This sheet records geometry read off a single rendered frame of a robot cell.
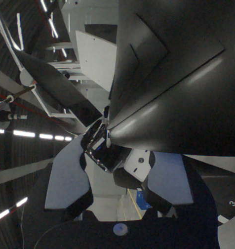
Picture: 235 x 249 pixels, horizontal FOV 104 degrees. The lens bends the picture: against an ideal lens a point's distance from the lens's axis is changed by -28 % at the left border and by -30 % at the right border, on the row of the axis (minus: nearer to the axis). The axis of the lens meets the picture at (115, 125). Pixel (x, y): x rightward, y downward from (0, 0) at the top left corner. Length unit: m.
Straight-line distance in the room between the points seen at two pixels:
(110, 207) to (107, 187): 6.60
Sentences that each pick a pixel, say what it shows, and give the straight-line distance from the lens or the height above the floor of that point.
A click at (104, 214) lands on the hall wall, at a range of 14.45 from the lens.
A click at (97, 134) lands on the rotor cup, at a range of 0.28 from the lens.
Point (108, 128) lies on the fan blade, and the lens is 0.19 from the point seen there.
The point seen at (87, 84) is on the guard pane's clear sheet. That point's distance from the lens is 1.23.
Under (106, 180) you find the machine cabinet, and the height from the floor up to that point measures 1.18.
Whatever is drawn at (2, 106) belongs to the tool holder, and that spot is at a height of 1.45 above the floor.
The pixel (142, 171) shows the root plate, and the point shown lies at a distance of 0.30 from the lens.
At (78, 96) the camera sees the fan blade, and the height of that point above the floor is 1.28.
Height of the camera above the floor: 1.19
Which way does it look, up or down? 3 degrees down
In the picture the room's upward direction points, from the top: 87 degrees counter-clockwise
